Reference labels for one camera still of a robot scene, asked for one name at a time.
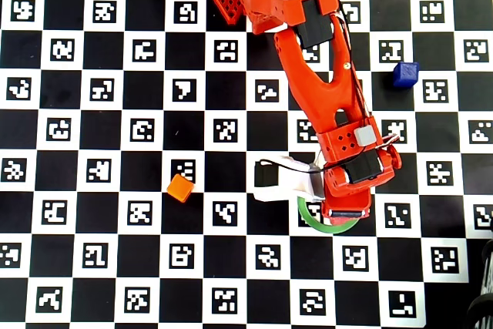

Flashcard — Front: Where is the thin black camera cable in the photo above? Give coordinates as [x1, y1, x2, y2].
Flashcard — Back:
[258, 158, 350, 175]

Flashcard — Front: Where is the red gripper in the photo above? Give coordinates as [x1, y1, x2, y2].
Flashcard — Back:
[321, 170, 394, 227]

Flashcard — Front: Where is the blue cube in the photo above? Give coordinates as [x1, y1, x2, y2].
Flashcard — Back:
[392, 61, 420, 89]

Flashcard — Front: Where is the black ribbed stand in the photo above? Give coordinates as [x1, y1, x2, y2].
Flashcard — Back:
[465, 238, 493, 329]

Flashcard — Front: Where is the green flat ring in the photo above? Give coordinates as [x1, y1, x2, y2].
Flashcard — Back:
[297, 196, 363, 235]

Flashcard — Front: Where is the orange cube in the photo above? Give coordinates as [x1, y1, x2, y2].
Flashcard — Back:
[166, 173, 195, 203]

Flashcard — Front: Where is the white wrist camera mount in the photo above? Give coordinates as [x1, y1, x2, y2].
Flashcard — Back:
[252, 155, 327, 203]

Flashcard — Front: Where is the small gray square block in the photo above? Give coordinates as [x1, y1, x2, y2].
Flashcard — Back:
[354, 125, 377, 147]

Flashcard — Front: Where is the black white marker checkerboard mat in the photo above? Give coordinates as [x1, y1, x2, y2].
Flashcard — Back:
[0, 0, 493, 326]

